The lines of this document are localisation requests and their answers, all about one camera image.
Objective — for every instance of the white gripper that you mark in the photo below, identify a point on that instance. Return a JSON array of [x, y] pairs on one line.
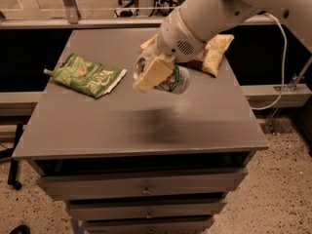
[[176, 38]]

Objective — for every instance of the white green 7up can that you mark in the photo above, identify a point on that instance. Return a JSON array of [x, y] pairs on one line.
[[177, 84]]

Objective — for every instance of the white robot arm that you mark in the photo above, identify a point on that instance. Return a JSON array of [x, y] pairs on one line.
[[207, 18]]

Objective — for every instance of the brown yellow snack bag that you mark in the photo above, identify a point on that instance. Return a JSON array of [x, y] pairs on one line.
[[208, 60]]

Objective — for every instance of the green chip bag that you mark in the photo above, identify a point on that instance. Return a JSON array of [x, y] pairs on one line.
[[89, 78]]

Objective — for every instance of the black office chair base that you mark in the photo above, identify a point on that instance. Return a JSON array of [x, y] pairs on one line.
[[143, 0]]

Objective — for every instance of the grey metal railing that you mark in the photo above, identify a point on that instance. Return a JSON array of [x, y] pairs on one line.
[[65, 13]]

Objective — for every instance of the grey drawer cabinet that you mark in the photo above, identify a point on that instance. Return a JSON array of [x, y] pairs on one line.
[[143, 163]]

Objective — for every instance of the black table leg caster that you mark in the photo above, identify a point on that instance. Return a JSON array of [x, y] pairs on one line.
[[7, 153]]

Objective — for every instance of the black shoe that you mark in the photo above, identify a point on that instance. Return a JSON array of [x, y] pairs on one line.
[[22, 229]]

